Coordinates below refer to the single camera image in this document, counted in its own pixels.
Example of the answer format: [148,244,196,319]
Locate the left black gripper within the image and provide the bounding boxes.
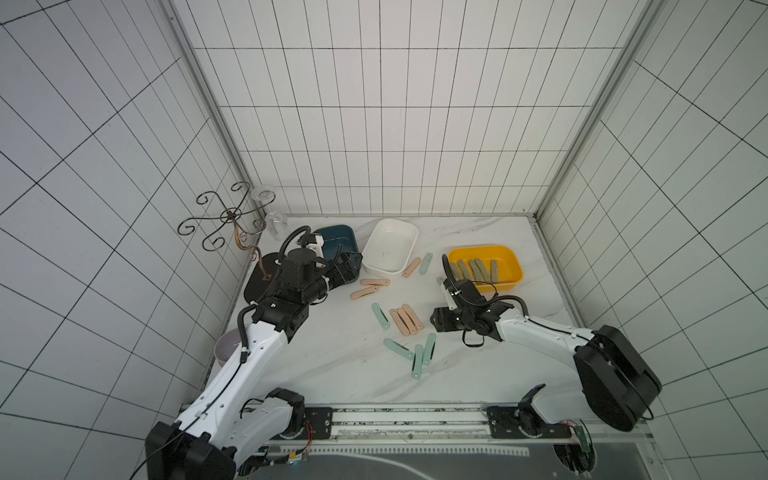
[304,251,363,302]

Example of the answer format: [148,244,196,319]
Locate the white storage box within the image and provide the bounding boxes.
[362,219,419,279]

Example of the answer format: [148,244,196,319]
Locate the olive knife pair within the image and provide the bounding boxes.
[490,260,499,283]

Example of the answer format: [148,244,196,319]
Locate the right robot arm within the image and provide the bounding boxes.
[430,302,662,438]

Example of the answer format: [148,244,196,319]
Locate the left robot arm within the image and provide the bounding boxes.
[144,248,363,479]

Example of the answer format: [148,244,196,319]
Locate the dark teal storage box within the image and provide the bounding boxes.
[314,224,360,260]

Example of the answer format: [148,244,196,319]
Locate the yellow storage box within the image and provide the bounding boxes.
[448,245,524,293]

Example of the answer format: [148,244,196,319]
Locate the pink knife upper left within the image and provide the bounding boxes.
[360,278,390,287]

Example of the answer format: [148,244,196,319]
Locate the pink knife lower left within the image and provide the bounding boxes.
[350,285,380,300]

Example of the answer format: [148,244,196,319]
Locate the mint knife left pair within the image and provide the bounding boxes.
[372,303,390,330]

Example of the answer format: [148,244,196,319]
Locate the pink knife cluster left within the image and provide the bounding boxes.
[389,309,410,336]

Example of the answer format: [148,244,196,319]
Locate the mint knife lower vertical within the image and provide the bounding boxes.
[411,344,424,380]

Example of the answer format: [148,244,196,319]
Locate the clear wine glass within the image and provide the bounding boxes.
[251,186,288,241]

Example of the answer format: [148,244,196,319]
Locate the black oval rack base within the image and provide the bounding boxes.
[243,252,278,303]

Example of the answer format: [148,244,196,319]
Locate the metal scroll glass rack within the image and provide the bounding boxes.
[176,181,276,262]

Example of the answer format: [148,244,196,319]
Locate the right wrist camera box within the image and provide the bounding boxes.
[442,279,488,309]

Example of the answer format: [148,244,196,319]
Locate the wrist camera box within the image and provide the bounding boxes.
[299,232,324,258]
[442,279,488,309]

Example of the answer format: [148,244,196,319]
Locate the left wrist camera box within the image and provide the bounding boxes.
[299,232,324,258]

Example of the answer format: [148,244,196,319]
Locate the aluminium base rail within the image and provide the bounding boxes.
[305,403,652,450]

